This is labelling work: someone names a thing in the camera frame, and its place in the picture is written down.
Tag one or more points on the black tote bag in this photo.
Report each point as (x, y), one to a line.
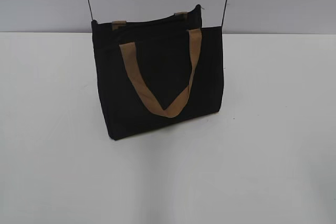
(173, 54)

